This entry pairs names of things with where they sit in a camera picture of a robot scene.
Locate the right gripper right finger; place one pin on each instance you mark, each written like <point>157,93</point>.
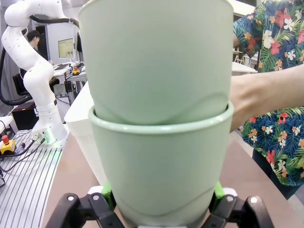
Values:
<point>237,211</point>

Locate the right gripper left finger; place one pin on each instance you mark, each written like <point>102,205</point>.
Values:
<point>71,209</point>

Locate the pale green plastic cup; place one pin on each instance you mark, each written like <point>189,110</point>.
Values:
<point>161,166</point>
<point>154,59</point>

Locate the white plastic basket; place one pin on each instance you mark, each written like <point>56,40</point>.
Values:
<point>80,114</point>

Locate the person's left forearm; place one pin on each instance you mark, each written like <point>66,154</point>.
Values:
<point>278,90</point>

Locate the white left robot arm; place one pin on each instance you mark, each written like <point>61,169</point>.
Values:
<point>35,71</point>

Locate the person's left hand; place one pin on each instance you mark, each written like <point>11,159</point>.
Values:
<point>240,102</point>

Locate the person in floral shirt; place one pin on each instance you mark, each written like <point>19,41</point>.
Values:
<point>280,137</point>

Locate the yellow emergency stop button box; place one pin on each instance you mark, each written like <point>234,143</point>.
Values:
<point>7,147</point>

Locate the black box with red top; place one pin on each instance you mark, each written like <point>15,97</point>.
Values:
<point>23,116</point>

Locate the small red stop button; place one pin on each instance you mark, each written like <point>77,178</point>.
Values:
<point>76,71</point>

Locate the white desk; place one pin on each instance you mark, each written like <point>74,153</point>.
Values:
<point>242,69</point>

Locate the lit computer screen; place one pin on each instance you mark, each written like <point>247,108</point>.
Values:
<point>66,47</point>

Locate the black haired seated person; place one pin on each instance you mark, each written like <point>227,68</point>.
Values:
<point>33,38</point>

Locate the ribbed aluminium base plate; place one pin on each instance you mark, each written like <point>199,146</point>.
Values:
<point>23,190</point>

